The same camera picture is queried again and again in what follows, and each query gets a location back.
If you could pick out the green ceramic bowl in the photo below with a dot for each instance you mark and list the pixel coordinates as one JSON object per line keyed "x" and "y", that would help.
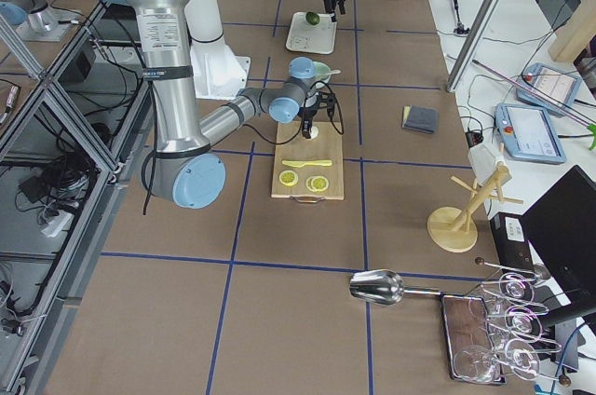
{"x": 319, "y": 68}

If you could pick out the wooden cutting board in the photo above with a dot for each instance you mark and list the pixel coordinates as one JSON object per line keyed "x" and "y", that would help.
{"x": 308, "y": 169}

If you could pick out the green avocado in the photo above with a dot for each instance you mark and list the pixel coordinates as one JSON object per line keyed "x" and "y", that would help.
{"x": 312, "y": 18}

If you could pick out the yellow plastic knife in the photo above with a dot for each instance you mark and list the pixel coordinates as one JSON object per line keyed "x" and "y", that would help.
{"x": 307, "y": 163}

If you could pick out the white bear tray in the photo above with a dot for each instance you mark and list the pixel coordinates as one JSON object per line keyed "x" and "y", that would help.
{"x": 308, "y": 38}

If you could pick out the lemon slice near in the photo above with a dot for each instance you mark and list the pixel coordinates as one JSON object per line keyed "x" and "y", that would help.
{"x": 288, "y": 178}

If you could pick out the lemon slice stacked top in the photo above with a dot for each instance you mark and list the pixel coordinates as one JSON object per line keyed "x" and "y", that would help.
{"x": 319, "y": 183}

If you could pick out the grey folded cloth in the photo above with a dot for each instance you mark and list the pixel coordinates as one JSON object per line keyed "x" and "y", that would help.
{"x": 423, "y": 119}

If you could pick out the wooden mug tree stand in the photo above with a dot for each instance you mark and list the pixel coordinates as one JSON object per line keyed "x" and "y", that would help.
{"x": 452, "y": 229}

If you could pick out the metal scoop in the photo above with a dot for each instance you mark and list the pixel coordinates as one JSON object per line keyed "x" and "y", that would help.
{"x": 384, "y": 287}

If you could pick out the near blue teach pendant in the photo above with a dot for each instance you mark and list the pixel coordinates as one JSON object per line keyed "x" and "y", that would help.
{"x": 528, "y": 134}

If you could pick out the blue teach pendant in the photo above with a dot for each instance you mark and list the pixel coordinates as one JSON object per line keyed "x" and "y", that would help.
{"x": 528, "y": 134}
{"x": 557, "y": 88}

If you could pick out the far blue teach pendant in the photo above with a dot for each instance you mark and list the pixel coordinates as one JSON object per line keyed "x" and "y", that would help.
{"x": 557, "y": 88}

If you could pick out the black monitor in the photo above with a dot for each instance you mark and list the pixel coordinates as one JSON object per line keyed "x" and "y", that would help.
{"x": 561, "y": 228}

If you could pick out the reacher grabber tool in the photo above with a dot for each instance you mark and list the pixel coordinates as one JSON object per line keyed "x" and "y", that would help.
{"x": 584, "y": 121}

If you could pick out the black glass rack tray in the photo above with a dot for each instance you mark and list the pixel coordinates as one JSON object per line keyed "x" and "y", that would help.
{"x": 464, "y": 320}

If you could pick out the wine glass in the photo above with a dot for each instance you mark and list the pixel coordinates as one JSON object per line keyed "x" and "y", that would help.
{"x": 475, "y": 364}

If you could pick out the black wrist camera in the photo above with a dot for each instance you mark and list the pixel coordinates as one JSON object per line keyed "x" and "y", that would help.
{"x": 325, "y": 101}

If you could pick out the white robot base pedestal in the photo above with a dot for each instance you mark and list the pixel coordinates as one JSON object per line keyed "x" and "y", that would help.
{"x": 218, "y": 73}

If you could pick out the aluminium frame post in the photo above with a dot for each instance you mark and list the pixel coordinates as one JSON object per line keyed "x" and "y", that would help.
{"x": 471, "y": 44}

